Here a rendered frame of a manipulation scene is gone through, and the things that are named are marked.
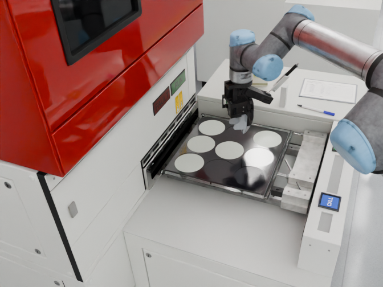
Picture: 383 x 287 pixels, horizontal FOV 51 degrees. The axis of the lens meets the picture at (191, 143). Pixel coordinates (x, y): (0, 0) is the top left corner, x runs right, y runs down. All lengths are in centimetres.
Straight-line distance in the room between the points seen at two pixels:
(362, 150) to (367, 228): 164
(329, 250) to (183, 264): 44
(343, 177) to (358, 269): 108
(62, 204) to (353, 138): 66
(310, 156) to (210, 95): 46
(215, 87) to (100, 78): 81
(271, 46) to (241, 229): 55
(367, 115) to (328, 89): 81
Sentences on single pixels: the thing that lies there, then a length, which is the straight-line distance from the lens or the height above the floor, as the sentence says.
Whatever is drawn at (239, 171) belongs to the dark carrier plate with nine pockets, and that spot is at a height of 90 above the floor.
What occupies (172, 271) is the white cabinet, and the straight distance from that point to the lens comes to 134.
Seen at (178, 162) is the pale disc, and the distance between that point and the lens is 139.
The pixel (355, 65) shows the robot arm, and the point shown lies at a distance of 99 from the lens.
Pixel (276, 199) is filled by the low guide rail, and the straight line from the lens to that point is 133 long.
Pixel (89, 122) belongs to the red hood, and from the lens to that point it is 93.
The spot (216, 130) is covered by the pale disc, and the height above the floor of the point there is 90.
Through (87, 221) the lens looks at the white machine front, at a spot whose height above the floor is 99.
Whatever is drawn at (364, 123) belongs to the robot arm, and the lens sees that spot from 88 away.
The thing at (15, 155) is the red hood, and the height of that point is 126.
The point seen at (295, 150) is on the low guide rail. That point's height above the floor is 85.
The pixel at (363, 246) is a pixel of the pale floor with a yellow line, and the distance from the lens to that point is 240.
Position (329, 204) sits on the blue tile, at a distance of 119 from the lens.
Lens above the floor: 179
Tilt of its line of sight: 37 degrees down
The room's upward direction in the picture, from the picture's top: 4 degrees counter-clockwise
